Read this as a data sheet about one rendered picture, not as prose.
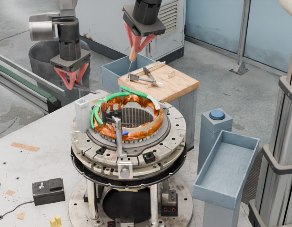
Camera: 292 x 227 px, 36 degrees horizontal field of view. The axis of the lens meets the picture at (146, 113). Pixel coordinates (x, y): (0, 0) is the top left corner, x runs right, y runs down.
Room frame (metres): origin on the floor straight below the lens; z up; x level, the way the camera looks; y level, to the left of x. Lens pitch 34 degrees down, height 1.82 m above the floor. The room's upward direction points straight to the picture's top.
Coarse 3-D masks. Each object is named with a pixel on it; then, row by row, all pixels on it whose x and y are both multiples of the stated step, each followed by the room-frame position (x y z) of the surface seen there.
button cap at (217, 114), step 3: (213, 111) 1.16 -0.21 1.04; (216, 111) 1.16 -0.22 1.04; (219, 111) 1.16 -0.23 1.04; (222, 111) 1.16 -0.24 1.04; (213, 114) 1.15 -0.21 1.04; (216, 114) 1.14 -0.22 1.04; (219, 114) 1.14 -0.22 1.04; (222, 114) 1.14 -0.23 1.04; (213, 117) 1.14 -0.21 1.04; (216, 117) 1.14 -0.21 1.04; (219, 117) 1.14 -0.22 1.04; (222, 117) 1.14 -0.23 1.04
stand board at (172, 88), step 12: (132, 72) 1.38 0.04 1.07; (156, 72) 1.38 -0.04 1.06; (168, 72) 1.38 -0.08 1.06; (180, 72) 1.38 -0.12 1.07; (120, 84) 1.33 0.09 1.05; (132, 84) 1.30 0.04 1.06; (144, 84) 1.30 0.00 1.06; (168, 84) 1.29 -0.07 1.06; (180, 84) 1.29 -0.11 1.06; (192, 84) 1.29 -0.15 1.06; (156, 96) 1.22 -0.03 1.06; (168, 96) 1.22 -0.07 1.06
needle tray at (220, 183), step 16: (224, 144) 1.02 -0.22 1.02; (240, 144) 1.01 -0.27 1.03; (256, 144) 0.97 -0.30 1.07; (208, 160) 0.91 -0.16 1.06; (224, 160) 0.95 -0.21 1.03; (240, 160) 0.95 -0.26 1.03; (208, 176) 0.89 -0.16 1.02; (224, 176) 0.89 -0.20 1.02; (240, 176) 0.89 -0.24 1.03; (192, 192) 0.81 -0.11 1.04; (208, 192) 0.80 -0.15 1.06; (224, 192) 0.83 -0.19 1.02; (240, 192) 0.81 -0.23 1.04; (208, 208) 0.87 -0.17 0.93; (224, 208) 0.85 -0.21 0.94; (208, 224) 0.87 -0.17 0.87; (224, 224) 0.85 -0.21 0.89
